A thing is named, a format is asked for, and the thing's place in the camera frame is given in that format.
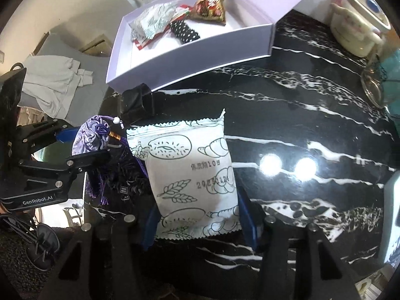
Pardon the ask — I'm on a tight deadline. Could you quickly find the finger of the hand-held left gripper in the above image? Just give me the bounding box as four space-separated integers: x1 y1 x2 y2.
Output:
18 149 112 192
18 119 82 151

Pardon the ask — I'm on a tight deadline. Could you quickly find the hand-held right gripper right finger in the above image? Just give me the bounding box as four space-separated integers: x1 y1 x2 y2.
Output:
237 190 363 300

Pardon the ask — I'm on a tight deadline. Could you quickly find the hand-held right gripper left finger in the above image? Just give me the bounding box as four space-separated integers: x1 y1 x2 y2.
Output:
37 204 161 300

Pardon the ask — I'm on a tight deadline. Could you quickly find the purple tasselled sachet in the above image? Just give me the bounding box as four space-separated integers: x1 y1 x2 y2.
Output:
72 115 147 207

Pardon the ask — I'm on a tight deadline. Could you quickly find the white printed pastry packet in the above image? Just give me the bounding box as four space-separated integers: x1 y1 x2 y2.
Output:
129 2 177 43
125 109 241 241

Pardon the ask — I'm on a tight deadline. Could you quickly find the black white-dotted hair accessory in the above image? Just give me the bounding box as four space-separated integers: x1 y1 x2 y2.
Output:
169 20 201 44

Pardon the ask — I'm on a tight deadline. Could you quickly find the lavender gift box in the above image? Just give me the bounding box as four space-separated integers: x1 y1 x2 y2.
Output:
105 0 344 93

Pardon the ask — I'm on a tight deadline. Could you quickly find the gold red snack packet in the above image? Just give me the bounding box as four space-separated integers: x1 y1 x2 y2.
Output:
189 0 231 26

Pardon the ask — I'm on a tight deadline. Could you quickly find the black scrunchie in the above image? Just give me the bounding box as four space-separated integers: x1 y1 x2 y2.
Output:
86 153 154 207

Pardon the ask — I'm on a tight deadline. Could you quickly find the grey garment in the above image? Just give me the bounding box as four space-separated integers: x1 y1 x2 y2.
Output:
22 54 94 118

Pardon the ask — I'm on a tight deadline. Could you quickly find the brown fleece clothing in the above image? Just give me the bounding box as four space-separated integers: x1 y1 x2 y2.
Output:
0 222 82 300

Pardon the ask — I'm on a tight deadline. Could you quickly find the white power bank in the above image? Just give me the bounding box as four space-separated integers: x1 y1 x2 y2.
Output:
378 170 400 266

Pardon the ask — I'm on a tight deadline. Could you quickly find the clear glass dish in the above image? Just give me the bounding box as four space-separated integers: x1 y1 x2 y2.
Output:
361 53 400 110

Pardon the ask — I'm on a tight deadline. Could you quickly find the blue plastic bag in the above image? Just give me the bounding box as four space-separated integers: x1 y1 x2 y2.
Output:
378 53 400 83

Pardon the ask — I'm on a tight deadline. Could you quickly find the white lidded mug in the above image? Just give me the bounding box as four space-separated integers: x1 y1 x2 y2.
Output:
329 0 393 58

